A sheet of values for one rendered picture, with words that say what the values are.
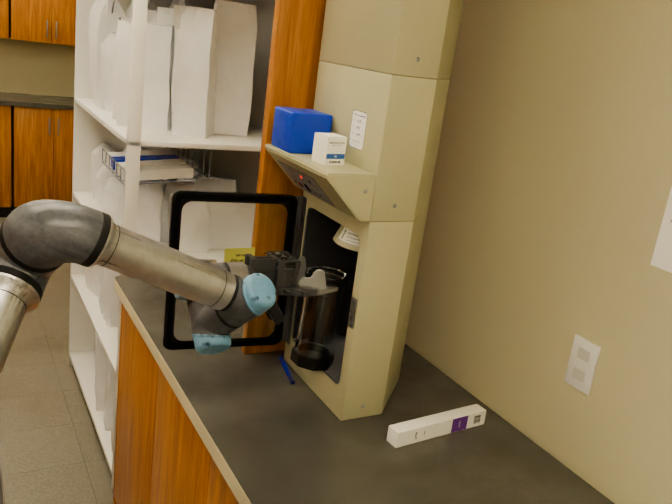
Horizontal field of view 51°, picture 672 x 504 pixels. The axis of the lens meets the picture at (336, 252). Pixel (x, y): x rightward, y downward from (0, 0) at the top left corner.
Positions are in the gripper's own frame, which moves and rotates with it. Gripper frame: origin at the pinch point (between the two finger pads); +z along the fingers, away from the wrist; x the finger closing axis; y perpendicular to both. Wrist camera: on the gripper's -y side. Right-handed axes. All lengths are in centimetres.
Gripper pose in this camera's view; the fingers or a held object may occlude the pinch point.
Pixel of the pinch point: (324, 284)
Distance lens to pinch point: 163.2
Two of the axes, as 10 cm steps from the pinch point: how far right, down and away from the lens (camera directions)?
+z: 8.7, -0.2, 4.9
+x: -4.7, -3.1, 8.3
